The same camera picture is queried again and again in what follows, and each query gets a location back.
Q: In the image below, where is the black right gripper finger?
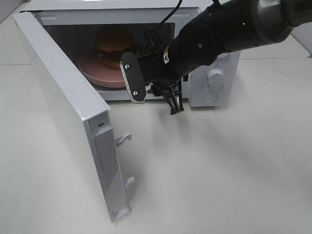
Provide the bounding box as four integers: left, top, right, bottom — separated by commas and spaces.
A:
120, 52, 146, 103
162, 81, 184, 115

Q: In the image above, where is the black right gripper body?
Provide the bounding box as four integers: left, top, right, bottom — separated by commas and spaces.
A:
138, 41, 195, 97

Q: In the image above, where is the pink round plate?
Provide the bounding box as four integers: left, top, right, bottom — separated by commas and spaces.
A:
78, 48, 125, 88

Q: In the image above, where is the burger with lettuce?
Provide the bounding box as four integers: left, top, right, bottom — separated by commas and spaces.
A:
95, 24, 142, 70

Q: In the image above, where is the round white door-release button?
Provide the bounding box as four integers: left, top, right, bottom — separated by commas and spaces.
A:
203, 92, 218, 103

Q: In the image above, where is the white microwave door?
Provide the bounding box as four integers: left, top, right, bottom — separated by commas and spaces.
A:
13, 12, 135, 222

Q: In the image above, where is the lower white microwave knob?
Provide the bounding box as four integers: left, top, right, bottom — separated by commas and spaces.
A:
207, 69, 224, 87

